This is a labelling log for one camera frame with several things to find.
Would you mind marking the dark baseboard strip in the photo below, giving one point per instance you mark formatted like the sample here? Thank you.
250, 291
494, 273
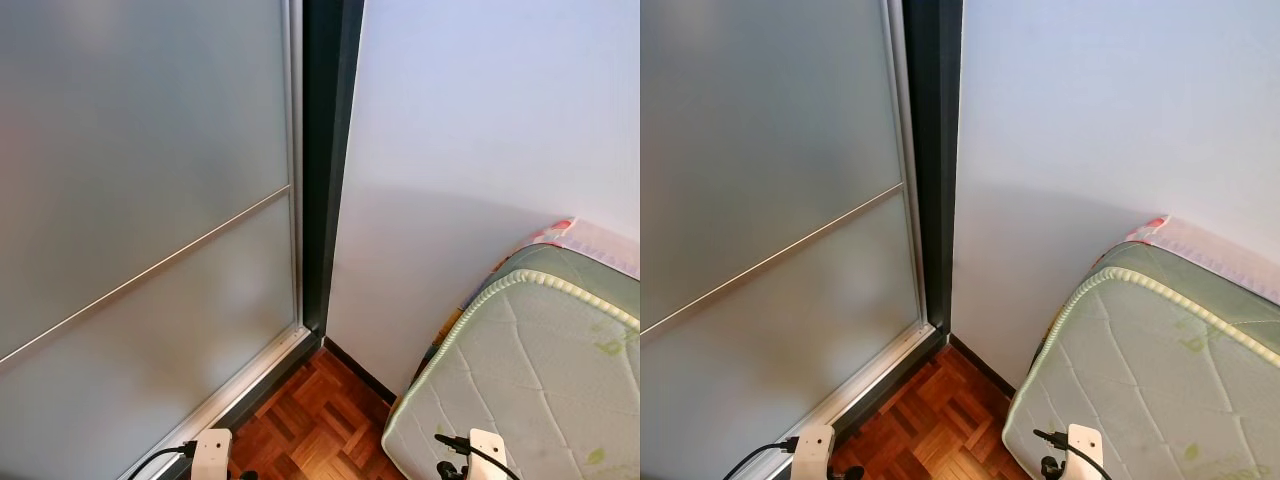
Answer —
985, 368
360, 372

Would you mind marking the green white quilted mattress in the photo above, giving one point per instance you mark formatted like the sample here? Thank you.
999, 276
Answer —
520, 370
1150, 370

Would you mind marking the pink patterned bedding strip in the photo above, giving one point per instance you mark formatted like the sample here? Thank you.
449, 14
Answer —
600, 245
1220, 255

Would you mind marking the frosted glass sliding door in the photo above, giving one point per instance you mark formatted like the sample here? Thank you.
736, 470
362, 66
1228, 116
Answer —
760, 150
120, 150

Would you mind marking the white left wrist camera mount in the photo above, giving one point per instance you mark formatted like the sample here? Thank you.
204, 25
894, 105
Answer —
812, 452
211, 455

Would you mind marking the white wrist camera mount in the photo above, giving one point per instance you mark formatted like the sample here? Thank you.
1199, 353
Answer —
211, 455
488, 455
812, 452
1085, 450

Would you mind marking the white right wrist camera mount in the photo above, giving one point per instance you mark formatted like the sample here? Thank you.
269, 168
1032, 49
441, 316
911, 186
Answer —
488, 455
1085, 450

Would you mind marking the dark door frame post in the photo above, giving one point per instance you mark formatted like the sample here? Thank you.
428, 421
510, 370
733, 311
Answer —
935, 150
325, 150

